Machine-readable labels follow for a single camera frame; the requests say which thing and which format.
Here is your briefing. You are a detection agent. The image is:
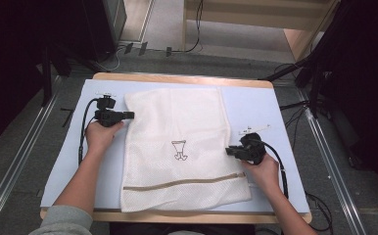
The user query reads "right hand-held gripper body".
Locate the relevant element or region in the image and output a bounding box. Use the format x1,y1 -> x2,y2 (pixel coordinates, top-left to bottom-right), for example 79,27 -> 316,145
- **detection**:
237,123 -> 272,165

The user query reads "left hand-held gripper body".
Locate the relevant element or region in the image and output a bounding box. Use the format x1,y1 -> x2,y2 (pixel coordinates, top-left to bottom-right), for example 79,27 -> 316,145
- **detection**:
94,91 -> 126,128

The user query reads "person's left hand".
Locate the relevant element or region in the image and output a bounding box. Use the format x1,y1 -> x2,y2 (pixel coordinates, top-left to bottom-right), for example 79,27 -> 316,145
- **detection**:
84,119 -> 125,155

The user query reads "person's right hand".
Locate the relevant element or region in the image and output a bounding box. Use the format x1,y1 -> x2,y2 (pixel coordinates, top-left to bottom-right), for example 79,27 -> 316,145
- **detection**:
241,152 -> 281,194

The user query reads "light blue table mat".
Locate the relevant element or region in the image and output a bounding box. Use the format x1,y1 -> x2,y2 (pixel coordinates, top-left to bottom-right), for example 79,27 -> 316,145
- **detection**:
40,78 -> 310,215

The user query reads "wooden table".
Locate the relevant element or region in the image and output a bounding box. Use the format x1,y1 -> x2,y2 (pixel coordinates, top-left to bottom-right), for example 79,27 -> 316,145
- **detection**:
39,71 -> 313,225

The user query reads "black metal stand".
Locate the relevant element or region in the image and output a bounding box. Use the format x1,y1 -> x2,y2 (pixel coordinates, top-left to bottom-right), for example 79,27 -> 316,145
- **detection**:
40,44 -> 73,108

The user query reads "dark cabinet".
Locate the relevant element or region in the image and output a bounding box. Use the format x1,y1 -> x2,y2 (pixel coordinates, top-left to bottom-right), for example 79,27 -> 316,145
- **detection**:
80,0 -> 128,63

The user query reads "black tripod stand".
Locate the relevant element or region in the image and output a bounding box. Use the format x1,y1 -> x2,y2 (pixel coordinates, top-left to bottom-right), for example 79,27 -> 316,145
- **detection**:
258,53 -> 328,119

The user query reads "black curtain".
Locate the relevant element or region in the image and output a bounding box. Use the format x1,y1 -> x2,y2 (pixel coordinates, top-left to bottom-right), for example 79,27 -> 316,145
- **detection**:
0,0 -> 90,155
307,0 -> 378,199

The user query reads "grey sleeve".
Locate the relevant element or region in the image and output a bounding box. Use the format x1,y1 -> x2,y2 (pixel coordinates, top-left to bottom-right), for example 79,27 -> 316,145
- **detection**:
29,205 -> 94,235

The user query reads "wooden shelf unit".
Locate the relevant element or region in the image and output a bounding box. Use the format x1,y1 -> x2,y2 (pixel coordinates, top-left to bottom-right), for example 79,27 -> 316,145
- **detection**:
181,0 -> 342,64

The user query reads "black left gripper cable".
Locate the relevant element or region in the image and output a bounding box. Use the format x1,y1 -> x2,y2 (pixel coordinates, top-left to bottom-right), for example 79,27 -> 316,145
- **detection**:
77,97 -> 101,166

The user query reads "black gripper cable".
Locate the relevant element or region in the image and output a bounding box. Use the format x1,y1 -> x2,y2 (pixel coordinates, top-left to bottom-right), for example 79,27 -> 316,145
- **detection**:
260,141 -> 290,200
77,97 -> 101,166

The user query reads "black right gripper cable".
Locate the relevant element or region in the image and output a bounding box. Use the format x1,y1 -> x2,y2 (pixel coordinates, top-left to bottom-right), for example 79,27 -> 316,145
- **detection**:
260,141 -> 290,200

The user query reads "white floor cable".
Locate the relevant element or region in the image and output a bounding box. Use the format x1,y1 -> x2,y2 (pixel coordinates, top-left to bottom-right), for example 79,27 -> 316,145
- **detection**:
102,45 -> 126,72

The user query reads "metal floor rail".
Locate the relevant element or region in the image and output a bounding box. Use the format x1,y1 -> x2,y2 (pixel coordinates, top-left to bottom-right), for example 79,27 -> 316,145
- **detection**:
295,87 -> 368,235
0,75 -> 64,235

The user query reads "black floor cable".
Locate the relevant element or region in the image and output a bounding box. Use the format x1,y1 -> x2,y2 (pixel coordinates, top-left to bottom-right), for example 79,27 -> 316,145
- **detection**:
304,191 -> 334,234

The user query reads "black hanging cable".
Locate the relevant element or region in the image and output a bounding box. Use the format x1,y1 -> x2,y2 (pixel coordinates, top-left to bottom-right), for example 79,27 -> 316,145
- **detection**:
172,0 -> 205,54

